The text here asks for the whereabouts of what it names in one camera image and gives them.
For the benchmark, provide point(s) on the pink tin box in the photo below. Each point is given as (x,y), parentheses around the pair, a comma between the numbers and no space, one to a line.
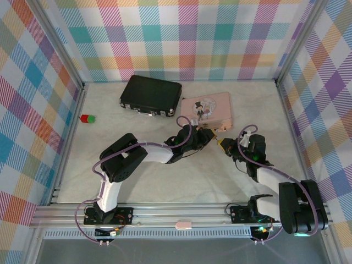
(217,107)

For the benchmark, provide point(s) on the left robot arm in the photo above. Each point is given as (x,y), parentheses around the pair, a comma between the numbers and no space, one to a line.
(110,195)

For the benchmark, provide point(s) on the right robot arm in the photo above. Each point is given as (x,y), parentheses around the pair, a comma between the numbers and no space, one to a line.
(270,178)

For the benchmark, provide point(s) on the black briefcase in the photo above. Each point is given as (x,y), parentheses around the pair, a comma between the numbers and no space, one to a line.
(151,92)

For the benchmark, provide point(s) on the small green connector board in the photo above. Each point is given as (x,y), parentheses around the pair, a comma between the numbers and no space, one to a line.
(262,229)
(115,232)

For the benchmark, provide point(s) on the pink eraser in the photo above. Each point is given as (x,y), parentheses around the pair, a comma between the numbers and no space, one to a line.
(183,224)

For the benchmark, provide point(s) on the red and green block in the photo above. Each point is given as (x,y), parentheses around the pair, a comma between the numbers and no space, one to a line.
(87,118)

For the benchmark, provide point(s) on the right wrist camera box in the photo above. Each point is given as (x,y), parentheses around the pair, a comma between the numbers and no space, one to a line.
(244,139)

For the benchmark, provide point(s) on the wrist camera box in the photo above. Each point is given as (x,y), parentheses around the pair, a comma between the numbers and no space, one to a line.
(194,121)
(244,139)

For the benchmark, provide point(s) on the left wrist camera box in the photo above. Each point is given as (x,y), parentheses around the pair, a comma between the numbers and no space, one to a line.
(194,121)

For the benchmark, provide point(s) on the aluminium frame side rail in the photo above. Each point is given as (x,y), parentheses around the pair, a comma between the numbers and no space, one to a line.
(289,115)
(74,123)

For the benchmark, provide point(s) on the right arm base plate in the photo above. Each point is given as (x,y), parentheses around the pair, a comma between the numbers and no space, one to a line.
(239,214)

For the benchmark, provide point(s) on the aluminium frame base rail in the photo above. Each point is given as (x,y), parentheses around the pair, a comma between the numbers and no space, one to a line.
(178,213)

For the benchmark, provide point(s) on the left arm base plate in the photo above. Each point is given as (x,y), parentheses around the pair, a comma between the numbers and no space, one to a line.
(125,214)

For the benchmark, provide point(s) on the aluminium frame post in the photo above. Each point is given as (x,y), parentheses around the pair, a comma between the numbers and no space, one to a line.
(298,41)
(58,41)

